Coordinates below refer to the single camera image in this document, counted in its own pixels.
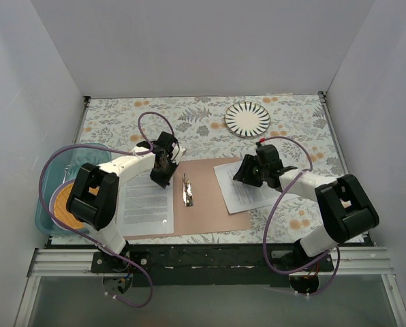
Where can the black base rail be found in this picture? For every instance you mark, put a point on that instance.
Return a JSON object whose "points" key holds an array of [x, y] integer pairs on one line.
{"points": [[214, 264]]}

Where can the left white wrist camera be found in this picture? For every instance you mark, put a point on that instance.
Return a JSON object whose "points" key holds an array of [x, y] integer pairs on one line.
{"points": [[178, 153]]}

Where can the orange woven coaster dish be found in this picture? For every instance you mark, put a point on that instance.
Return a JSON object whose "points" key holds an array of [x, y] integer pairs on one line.
{"points": [[57, 207]]}

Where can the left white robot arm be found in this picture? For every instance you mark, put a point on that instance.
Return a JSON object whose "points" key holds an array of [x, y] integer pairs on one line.
{"points": [[94, 195]]}

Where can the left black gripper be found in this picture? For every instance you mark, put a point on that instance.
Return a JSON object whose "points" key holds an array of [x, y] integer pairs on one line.
{"points": [[161, 174]]}

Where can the pink file folder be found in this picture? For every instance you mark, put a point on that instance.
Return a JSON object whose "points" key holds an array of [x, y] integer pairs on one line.
{"points": [[209, 212]]}

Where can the printed paper sheet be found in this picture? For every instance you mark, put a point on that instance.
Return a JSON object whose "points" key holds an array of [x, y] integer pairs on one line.
{"points": [[145, 208], [239, 197]]}

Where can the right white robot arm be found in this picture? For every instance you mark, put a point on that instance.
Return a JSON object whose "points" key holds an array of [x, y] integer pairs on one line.
{"points": [[345, 208]]}

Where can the floral tablecloth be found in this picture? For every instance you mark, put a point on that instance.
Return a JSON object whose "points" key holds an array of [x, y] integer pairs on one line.
{"points": [[299, 128]]}

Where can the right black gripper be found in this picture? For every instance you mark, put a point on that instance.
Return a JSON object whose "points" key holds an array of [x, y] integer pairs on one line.
{"points": [[245, 171]]}

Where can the white plate blue stripes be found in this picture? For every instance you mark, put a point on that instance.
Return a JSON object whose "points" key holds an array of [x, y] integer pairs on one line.
{"points": [[247, 119]]}

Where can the teal plastic tray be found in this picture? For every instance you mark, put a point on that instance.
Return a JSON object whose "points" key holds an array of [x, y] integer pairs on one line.
{"points": [[61, 169]]}

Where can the metal folder clip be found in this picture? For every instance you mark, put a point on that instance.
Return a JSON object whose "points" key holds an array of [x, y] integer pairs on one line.
{"points": [[187, 191]]}

